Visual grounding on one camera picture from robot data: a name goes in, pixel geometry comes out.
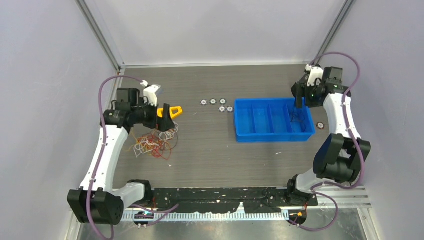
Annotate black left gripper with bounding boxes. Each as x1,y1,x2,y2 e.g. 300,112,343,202
131,97,174,132

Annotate multicolour wire bundle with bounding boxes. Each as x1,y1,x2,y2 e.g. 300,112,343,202
124,123,180,161

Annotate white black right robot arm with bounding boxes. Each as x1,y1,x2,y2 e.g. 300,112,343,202
285,64,371,206

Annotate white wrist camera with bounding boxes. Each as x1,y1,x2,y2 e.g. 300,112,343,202
305,64,324,87
140,80,162,107

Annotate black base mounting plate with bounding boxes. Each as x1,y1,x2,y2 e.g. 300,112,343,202
136,187,318,214

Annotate blue plastic divided tray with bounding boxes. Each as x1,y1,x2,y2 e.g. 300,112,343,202
233,97,316,143

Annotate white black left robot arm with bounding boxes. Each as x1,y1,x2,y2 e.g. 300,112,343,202
67,84,175,226

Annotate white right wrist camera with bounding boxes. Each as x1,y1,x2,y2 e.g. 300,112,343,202
305,64,324,87

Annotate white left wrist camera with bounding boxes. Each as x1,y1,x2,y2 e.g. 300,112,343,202
140,80,162,107

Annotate yellow plastic tool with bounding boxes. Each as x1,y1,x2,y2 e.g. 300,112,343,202
157,106,183,119

